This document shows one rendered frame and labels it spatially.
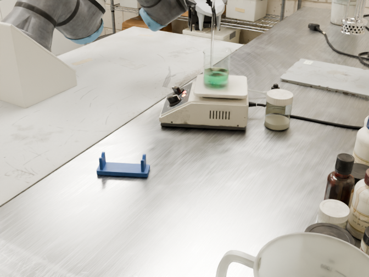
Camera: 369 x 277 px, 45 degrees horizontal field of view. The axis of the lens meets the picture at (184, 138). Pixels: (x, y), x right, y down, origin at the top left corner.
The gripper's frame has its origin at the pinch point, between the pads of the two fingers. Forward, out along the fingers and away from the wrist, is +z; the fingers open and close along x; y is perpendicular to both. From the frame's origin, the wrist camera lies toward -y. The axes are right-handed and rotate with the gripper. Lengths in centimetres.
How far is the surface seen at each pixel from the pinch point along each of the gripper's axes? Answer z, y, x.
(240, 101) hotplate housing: 6.2, 18.7, -5.7
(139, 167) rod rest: 21.2, 24.4, 17.2
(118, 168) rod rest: 21.1, 24.4, 21.2
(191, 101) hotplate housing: 4.2, 19.1, 4.9
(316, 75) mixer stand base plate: -22.1, 25.3, -35.3
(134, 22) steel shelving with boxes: -271, 79, 14
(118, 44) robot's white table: -61, 27, 22
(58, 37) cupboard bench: -281, 93, 77
